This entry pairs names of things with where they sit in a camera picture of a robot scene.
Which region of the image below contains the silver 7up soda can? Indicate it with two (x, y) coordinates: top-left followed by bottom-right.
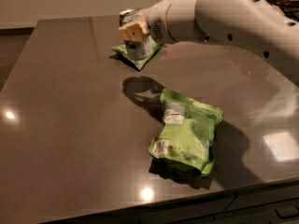
(119, 7), (152, 61)

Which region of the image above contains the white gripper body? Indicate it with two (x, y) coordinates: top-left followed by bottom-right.
(143, 0), (179, 44)

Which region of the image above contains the large green snack bag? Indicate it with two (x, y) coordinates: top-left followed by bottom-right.
(149, 89), (223, 175)

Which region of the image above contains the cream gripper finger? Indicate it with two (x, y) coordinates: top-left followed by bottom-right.
(119, 20), (150, 42)

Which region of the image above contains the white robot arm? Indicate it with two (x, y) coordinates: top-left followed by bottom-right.
(119, 0), (299, 84)

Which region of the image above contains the dark cabinet drawer handle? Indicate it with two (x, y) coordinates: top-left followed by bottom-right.
(275, 205), (299, 219)

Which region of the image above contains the small green chip bag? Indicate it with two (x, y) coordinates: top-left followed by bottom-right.
(112, 36), (163, 70)

